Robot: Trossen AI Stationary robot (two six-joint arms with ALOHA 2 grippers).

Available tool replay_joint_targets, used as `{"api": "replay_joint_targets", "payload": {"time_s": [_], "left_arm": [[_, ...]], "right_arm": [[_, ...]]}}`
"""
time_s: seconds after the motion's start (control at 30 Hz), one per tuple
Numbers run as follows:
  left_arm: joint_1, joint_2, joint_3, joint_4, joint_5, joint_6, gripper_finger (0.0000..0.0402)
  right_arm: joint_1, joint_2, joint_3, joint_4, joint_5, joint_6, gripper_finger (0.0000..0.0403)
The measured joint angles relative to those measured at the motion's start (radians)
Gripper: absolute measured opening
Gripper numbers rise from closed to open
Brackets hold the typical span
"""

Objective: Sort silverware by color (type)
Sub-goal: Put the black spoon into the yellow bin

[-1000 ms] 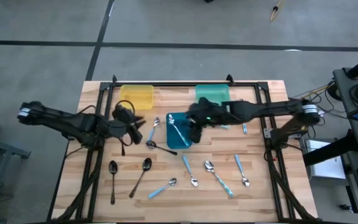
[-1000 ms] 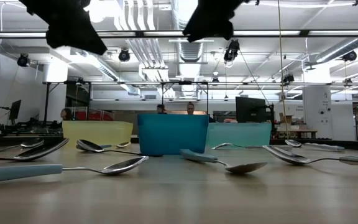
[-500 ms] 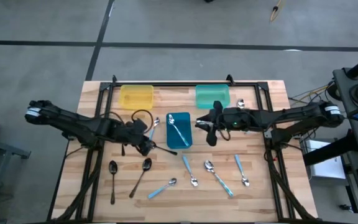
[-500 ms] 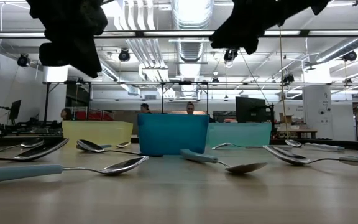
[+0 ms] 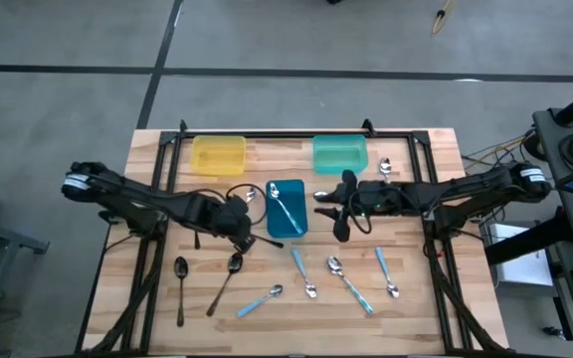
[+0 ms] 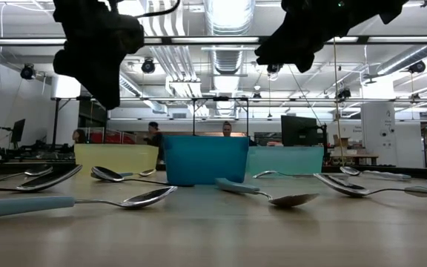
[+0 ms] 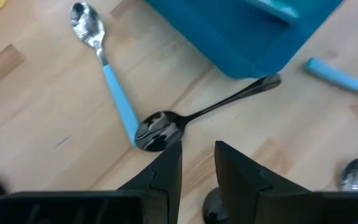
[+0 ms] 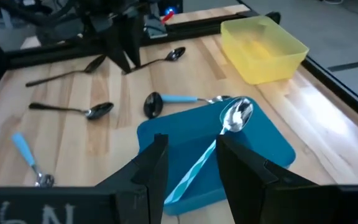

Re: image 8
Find yellow translucent plastic bin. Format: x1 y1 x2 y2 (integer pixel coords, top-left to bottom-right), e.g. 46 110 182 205
220 15 310 85

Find black aluminium table frame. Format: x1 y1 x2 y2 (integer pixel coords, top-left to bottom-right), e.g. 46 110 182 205
0 11 358 130

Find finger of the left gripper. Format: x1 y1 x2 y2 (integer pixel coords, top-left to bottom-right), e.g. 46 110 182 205
106 17 134 75
125 13 144 68

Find spoon with light blue handle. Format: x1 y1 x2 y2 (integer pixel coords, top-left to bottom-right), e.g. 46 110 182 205
161 94 232 105
11 132 55 189

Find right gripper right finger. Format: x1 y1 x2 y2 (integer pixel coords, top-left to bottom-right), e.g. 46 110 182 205
215 134 358 224

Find black computer tower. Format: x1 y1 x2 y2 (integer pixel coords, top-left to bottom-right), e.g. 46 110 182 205
158 0 185 15

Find small red clip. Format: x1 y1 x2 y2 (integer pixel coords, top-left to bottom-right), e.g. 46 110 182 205
161 11 175 24

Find blue plastic bin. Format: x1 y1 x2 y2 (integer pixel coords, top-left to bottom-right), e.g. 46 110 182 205
136 96 297 217

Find spoon with blue-white patterned handle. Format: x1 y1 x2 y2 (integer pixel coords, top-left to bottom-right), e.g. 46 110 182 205
163 96 255 206

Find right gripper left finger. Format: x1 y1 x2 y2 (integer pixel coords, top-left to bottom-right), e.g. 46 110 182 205
0 133 170 224

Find silver mounting bracket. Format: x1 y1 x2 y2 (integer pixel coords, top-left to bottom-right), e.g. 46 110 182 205
144 14 168 40

